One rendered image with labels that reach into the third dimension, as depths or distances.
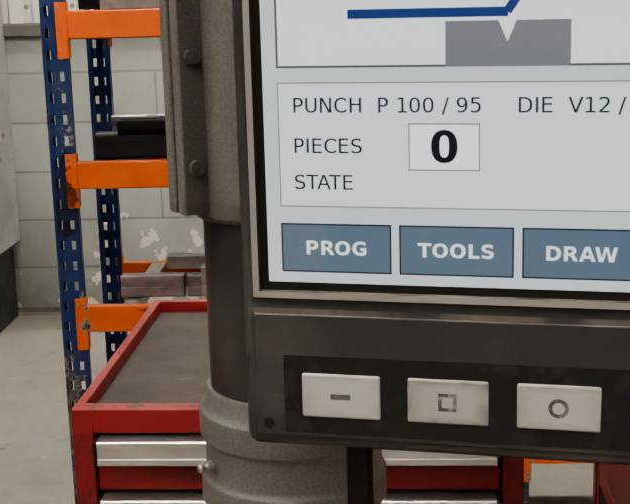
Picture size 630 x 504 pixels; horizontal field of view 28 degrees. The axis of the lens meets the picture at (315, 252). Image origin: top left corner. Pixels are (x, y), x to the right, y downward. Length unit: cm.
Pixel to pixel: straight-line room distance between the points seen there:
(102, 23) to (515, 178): 245
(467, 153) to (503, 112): 2
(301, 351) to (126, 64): 499
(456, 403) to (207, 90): 24
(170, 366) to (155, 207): 402
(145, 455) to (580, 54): 95
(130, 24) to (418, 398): 242
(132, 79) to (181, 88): 486
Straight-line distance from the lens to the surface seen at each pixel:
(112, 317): 307
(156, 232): 563
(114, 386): 155
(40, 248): 576
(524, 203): 56
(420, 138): 56
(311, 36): 56
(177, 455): 141
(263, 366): 60
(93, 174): 300
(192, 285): 309
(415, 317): 57
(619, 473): 173
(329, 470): 74
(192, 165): 70
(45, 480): 393
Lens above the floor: 146
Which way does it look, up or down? 12 degrees down
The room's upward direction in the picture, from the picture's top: 2 degrees counter-clockwise
